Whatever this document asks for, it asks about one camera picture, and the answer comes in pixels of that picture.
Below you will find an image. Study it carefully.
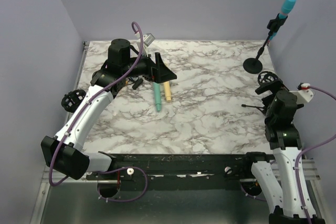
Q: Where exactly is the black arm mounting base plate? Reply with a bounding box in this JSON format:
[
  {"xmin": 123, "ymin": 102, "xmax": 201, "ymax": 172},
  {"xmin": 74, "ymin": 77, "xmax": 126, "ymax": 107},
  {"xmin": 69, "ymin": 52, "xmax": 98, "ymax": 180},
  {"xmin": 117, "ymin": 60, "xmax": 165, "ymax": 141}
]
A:
[{"xmin": 83, "ymin": 153, "xmax": 274, "ymax": 192}]

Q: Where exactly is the aluminium extrusion rail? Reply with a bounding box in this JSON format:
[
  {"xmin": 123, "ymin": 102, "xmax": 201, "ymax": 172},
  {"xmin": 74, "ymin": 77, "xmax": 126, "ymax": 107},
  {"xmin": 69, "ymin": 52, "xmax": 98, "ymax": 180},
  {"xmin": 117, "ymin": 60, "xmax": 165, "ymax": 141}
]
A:
[{"xmin": 42, "ymin": 159, "xmax": 320, "ymax": 183}]

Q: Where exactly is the black round base mic stand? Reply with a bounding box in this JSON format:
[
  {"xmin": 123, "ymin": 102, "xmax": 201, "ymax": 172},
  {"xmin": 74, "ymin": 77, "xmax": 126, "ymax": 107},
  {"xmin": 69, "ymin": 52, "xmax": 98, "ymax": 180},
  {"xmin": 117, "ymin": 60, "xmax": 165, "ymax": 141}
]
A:
[{"xmin": 243, "ymin": 13, "xmax": 288, "ymax": 74}]

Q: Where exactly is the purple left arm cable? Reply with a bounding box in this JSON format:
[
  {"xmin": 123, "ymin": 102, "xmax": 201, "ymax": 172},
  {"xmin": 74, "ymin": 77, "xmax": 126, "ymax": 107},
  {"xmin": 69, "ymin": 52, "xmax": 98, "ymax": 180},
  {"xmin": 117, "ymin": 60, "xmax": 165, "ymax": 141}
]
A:
[{"xmin": 48, "ymin": 21, "xmax": 149, "ymax": 204}]

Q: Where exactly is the black T-handle tool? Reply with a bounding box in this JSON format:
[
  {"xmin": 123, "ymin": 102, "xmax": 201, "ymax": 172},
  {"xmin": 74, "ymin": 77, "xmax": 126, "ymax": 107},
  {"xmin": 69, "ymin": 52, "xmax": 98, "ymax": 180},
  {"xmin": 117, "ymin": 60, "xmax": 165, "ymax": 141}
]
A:
[{"xmin": 129, "ymin": 77, "xmax": 143, "ymax": 90}]

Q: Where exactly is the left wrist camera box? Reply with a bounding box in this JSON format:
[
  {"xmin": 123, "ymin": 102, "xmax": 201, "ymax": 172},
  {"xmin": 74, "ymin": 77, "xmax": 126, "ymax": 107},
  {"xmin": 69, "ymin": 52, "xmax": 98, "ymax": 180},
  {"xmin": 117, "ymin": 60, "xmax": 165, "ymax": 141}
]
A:
[{"xmin": 134, "ymin": 31, "xmax": 155, "ymax": 56}]

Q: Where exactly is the mint green microphone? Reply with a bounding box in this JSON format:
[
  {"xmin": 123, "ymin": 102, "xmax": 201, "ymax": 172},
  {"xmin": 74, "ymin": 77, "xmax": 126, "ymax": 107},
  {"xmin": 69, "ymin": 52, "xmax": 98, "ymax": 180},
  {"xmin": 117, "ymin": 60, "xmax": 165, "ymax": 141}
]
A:
[{"xmin": 153, "ymin": 82, "xmax": 162, "ymax": 112}]

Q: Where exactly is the cream yellow microphone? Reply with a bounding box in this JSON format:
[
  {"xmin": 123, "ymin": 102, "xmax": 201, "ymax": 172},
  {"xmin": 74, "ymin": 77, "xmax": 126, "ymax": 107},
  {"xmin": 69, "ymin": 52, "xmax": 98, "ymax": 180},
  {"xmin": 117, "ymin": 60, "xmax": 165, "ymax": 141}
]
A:
[{"xmin": 163, "ymin": 81, "xmax": 172, "ymax": 102}]

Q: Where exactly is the black shock mount desk stand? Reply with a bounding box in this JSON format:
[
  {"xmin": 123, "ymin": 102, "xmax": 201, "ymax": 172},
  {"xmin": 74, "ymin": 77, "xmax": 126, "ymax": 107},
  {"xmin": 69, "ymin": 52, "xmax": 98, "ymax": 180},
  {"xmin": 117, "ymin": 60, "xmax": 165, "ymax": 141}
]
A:
[{"xmin": 61, "ymin": 89, "xmax": 86, "ymax": 113}]

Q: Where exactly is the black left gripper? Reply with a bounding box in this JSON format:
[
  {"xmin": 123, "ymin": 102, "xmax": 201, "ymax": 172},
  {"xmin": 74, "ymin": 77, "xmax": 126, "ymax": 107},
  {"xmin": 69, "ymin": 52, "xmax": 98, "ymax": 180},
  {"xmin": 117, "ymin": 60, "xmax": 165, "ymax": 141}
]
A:
[{"xmin": 122, "ymin": 50, "xmax": 176, "ymax": 83}]

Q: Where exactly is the blue microphone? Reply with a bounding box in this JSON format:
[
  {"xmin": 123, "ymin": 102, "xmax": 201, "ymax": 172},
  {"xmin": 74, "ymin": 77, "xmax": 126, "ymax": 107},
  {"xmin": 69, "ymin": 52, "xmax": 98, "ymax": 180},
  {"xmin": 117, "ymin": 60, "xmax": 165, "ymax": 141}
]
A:
[{"xmin": 269, "ymin": 0, "xmax": 296, "ymax": 40}]

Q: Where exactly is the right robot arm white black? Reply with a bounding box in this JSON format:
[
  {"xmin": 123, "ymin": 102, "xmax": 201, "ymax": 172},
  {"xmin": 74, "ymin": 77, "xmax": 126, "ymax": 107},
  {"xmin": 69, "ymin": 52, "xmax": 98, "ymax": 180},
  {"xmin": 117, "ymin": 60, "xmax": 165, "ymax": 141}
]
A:
[{"xmin": 241, "ymin": 79, "xmax": 326, "ymax": 223}]

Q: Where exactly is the black tripod shock mount stand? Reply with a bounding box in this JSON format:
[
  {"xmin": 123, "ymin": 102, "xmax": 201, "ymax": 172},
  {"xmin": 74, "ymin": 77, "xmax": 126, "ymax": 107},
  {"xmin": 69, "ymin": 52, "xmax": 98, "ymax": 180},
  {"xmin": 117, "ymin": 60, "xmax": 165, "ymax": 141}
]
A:
[{"xmin": 241, "ymin": 71, "xmax": 284, "ymax": 115}]

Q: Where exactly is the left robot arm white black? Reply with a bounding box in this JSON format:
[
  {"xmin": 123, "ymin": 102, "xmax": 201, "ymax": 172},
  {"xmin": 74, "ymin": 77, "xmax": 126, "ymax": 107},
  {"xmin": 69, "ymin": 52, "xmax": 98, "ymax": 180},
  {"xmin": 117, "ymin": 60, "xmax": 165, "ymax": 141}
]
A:
[{"xmin": 41, "ymin": 39, "xmax": 177, "ymax": 179}]

